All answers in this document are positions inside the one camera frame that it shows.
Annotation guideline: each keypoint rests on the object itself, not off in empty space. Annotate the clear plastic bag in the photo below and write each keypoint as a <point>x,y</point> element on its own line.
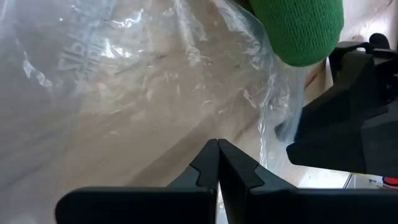
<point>124,93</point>

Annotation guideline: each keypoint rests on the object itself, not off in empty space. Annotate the green elastic bandage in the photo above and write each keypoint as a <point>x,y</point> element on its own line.
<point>298,31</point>

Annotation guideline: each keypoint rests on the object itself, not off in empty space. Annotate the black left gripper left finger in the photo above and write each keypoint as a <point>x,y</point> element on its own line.
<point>149,205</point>

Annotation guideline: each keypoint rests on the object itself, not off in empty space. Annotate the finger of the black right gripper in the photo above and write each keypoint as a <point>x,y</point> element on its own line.
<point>345,102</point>
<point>342,152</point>

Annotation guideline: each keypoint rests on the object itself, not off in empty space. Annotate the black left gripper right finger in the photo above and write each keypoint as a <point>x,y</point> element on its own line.
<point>295,205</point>

